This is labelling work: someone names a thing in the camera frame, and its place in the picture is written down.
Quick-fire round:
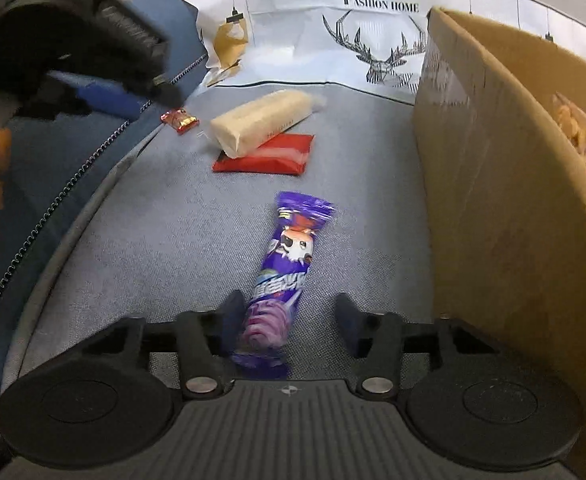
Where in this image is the cream wafer bar packet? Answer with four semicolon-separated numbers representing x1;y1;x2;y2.
204;89;328;159

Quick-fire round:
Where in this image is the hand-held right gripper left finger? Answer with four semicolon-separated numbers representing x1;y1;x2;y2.
77;290;247;402

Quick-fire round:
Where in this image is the purple snack packet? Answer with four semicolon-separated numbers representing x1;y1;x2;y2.
230;191;336;380

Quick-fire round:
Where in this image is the grey printed bed sheet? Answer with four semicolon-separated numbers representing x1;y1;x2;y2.
146;0;586;107

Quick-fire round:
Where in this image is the brown cardboard box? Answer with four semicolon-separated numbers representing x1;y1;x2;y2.
412;6;586;401

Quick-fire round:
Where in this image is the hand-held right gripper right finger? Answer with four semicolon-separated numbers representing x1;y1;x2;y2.
335;292;500;402

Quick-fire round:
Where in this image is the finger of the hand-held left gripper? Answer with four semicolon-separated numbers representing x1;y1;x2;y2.
19;71;147;120
138;65;185;107

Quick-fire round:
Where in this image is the clear bag of fried snacks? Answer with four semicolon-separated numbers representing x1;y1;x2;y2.
552;92;586;196

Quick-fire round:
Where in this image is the small red candy packet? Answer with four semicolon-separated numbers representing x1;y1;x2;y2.
160;108;200;135

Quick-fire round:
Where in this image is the flat red packet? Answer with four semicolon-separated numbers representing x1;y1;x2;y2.
211;133;316;179

